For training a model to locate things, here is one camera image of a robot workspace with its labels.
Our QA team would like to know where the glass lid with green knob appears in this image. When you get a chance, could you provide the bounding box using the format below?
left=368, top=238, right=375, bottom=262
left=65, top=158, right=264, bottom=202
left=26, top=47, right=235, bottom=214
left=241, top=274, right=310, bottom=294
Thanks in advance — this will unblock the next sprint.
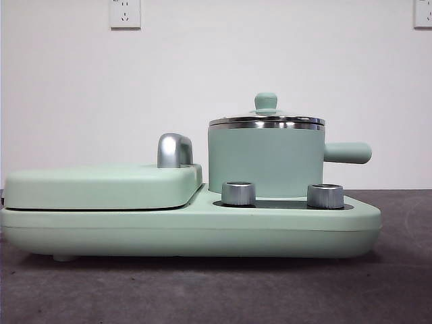
left=207, top=92, right=327, bottom=128

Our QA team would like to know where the silver control knob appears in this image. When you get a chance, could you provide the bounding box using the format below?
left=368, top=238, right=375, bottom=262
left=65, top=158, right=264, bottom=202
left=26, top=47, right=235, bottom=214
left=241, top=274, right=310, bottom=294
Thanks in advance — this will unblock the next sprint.
left=221, top=181, right=257, bottom=206
left=306, top=183, right=345, bottom=208

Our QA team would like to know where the mint green breakfast machine base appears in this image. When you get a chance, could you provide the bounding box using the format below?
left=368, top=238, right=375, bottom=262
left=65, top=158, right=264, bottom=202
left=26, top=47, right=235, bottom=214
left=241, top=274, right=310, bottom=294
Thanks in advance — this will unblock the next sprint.
left=0, top=188, right=382, bottom=263

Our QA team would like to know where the mint green pot with handle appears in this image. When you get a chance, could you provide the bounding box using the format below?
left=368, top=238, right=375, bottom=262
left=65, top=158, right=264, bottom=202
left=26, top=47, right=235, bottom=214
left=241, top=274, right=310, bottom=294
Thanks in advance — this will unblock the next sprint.
left=207, top=122, right=373, bottom=198

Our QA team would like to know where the white wall socket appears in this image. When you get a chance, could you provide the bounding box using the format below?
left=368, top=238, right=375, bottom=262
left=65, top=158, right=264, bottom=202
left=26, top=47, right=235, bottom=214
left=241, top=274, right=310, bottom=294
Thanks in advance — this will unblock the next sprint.
left=109, top=0, right=142, bottom=30
left=414, top=0, right=432, bottom=29

